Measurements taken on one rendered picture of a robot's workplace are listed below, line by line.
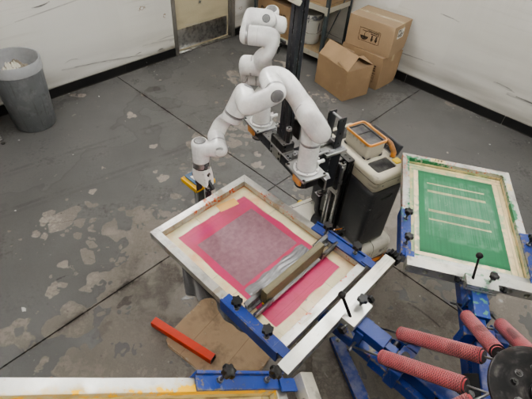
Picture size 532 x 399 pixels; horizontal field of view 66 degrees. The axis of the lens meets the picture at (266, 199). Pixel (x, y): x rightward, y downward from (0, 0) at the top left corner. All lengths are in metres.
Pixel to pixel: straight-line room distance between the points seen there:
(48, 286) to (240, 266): 1.67
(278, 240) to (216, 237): 0.28
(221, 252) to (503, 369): 1.12
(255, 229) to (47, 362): 1.52
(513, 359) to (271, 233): 1.05
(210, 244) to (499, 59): 3.94
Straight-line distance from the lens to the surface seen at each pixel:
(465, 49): 5.16
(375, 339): 1.59
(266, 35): 1.86
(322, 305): 1.67
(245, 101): 1.56
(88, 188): 3.71
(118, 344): 2.75
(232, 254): 1.82
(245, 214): 1.97
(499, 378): 1.36
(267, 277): 1.75
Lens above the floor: 2.39
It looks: 44 degrees down
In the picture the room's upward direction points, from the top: 5 degrees clockwise
